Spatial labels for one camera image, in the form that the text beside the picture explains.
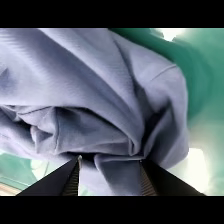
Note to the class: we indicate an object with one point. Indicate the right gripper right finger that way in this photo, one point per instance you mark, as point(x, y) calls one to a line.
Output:
point(166, 184)

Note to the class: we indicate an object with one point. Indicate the lavender blue shirt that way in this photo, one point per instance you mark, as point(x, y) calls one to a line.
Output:
point(93, 100)

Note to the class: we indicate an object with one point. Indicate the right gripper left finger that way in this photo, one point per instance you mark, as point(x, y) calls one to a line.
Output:
point(59, 183)

